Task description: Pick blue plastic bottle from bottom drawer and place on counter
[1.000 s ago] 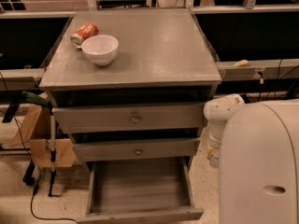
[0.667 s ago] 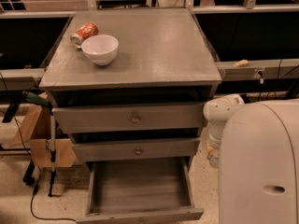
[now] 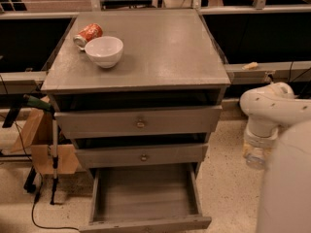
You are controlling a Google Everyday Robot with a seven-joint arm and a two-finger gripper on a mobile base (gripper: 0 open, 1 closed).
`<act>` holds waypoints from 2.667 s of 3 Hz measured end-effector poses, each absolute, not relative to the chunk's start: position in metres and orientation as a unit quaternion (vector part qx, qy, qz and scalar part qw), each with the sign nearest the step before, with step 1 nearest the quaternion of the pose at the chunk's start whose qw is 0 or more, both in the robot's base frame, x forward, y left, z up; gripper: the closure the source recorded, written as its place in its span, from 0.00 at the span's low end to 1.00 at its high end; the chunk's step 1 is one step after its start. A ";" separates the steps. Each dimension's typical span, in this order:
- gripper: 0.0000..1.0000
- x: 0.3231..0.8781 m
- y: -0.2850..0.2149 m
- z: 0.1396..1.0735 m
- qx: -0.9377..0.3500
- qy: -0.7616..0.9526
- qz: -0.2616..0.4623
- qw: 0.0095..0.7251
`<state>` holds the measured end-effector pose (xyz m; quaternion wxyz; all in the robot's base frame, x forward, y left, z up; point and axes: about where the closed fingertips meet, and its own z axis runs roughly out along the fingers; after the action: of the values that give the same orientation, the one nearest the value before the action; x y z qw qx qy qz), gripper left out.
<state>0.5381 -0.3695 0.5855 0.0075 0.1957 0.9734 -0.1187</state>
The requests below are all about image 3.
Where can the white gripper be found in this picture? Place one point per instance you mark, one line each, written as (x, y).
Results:
(259, 139)

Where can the clear plastic bottle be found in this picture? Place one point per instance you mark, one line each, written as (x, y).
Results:
(258, 159)

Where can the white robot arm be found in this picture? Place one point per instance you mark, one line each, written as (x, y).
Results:
(278, 139)

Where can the grey top drawer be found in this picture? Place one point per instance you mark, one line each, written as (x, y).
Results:
(136, 122)

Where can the grey drawer cabinet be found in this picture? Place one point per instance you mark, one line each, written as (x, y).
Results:
(168, 61)

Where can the grey open bottom drawer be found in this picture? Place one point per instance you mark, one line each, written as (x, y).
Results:
(145, 199)

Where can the grey middle drawer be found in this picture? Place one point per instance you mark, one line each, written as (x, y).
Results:
(141, 155)

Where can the yellow foam scrap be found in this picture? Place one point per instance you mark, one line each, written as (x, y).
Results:
(250, 66)

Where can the white ceramic bowl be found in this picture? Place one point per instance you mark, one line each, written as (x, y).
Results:
(105, 51)

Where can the red soda can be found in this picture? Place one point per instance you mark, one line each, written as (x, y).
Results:
(87, 34)

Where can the brown cardboard box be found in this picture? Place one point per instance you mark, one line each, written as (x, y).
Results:
(33, 138)

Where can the grey metal rail frame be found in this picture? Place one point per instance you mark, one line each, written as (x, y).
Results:
(286, 72)

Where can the tripod with green handle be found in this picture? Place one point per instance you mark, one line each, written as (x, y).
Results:
(52, 130)

